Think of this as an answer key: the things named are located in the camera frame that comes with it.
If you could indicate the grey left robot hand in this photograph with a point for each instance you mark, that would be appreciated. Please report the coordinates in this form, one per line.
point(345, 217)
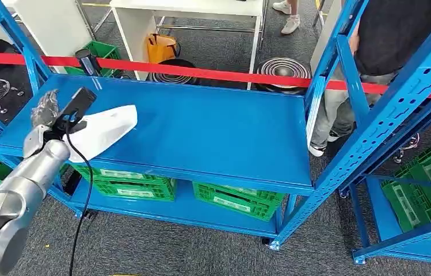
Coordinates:
point(45, 108)

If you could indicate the white plastic shell part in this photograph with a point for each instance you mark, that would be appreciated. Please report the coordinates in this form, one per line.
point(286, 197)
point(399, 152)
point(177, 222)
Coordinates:
point(104, 129)

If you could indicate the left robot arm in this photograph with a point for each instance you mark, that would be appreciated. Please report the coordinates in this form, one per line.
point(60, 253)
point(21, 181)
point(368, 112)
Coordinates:
point(28, 179)

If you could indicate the white cabinet panel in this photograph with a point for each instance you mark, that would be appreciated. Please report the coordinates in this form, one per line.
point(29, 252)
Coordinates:
point(55, 30)

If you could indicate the yellow orange bag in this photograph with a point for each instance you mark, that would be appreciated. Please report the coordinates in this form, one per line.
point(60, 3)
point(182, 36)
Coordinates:
point(160, 49)

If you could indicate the blue metal shelf rack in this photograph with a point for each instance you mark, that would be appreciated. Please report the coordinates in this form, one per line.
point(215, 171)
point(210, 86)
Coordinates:
point(200, 129)
point(385, 221)

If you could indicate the red barrier tape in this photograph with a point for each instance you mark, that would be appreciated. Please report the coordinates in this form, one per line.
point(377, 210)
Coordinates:
point(200, 72)

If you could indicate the white table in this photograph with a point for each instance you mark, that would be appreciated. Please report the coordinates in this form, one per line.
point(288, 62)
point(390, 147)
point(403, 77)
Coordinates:
point(184, 7)
point(326, 38)

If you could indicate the person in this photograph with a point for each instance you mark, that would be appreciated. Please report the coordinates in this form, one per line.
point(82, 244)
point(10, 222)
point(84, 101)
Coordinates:
point(290, 24)
point(390, 34)

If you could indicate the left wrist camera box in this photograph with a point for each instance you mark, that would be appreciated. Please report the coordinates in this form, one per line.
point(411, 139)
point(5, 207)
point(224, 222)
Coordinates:
point(80, 102)

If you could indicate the barrier post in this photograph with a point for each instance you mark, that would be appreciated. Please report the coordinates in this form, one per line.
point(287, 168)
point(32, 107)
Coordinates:
point(87, 61)

